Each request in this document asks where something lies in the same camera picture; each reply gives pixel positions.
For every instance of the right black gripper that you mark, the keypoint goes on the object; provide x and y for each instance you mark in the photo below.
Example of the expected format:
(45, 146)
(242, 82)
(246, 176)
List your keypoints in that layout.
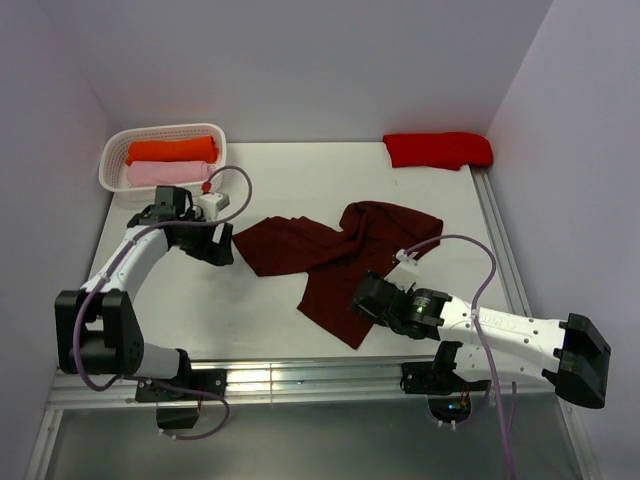
(379, 318)

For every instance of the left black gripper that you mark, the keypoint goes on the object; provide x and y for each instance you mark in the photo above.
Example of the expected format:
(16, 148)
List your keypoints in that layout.
(216, 253)

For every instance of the dark red t-shirt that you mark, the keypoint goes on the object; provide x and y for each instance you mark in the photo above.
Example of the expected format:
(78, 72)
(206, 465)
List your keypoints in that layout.
(336, 261)

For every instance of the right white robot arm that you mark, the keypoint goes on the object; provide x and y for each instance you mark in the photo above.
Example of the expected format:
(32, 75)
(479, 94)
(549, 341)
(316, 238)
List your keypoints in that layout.
(475, 351)

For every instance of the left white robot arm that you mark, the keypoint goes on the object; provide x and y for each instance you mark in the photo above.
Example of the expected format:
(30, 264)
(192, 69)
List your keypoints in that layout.
(97, 330)

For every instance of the orange rolled t-shirt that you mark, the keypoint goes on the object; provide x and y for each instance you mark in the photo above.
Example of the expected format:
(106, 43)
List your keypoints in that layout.
(201, 149)

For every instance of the pink rolled t-shirt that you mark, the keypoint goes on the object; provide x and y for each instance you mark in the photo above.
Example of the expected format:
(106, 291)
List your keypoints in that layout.
(151, 174)

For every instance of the bright red folded t-shirt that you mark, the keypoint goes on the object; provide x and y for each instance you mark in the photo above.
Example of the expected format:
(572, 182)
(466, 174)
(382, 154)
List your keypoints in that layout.
(449, 150)

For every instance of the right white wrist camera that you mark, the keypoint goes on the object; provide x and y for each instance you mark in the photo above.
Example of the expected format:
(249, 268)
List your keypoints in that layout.
(405, 273)

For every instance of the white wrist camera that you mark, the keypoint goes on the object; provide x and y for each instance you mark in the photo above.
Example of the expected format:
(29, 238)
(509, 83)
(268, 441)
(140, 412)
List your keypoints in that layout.
(405, 273)
(212, 205)

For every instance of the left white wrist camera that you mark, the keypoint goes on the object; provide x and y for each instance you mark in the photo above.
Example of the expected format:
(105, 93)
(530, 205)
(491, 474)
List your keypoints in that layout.
(212, 205)

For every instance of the aluminium front rail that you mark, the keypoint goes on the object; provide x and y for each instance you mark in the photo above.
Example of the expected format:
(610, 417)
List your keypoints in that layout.
(260, 382)

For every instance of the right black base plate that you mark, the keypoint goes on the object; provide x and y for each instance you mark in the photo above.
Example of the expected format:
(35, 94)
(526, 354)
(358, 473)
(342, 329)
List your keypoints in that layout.
(436, 377)

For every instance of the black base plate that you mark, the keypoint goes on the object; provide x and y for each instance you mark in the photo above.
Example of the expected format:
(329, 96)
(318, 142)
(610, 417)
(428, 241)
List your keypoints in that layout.
(211, 381)
(436, 377)

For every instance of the aluminium side rail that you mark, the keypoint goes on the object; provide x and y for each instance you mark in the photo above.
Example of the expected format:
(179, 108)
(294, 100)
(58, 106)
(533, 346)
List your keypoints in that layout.
(510, 277)

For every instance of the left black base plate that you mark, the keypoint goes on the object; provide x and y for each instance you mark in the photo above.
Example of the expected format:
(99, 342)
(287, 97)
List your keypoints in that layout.
(211, 381)

